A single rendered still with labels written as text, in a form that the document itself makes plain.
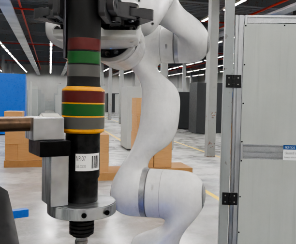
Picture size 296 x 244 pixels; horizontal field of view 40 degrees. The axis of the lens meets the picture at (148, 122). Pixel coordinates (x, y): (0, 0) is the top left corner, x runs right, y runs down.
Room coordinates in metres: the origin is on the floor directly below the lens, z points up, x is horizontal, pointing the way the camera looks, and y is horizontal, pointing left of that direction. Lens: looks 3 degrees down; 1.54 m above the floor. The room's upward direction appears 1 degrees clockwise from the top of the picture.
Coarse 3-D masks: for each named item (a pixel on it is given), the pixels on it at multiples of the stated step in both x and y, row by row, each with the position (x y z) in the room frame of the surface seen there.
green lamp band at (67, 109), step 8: (64, 104) 0.40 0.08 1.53; (72, 104) 0.40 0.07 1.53; (80, 104) 0.40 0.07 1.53; (88, 104) 0.40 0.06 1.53; (96, 104) 0.40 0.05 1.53; (104, 104) 0.42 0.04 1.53; (64, 112) 0.40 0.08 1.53; (72, 112) 0.40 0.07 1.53; (80, 112) 0.40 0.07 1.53; (88, 112) 0.40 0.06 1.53; (96, 112) 0.40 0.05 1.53; (104, 112) 0.42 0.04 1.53
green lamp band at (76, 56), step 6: (72, 54) 0.40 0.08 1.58; (78, 54) 0.40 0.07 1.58; (84, 54) 0.40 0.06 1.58; (90, 54) 0.40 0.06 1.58; (96, 54) 0.41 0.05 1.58; (72, 60) 0.40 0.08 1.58; (78, 60) 0.40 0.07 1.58; (84, 60) 0.40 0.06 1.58; (90, 60) 0.40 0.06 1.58; (96, 60) 0.41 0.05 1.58
